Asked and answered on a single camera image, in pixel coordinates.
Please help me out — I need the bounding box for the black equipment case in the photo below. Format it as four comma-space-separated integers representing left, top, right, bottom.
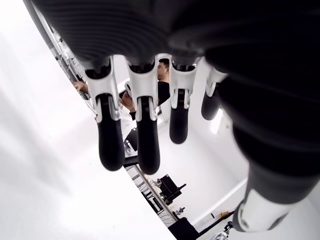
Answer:
168, 216, 199, 240

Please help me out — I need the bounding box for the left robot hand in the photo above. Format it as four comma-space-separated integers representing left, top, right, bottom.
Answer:
29, 0, 320, 230

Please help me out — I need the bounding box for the black mounted device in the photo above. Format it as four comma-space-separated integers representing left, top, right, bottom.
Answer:
158, 174, 188, 205

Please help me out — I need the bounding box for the person in black shirt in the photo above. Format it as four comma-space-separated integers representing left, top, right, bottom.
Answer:
157, 58, 172, 105

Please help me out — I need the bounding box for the seated person in white shirt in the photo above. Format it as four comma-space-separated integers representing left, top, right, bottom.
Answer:
73, 80, 139, 141

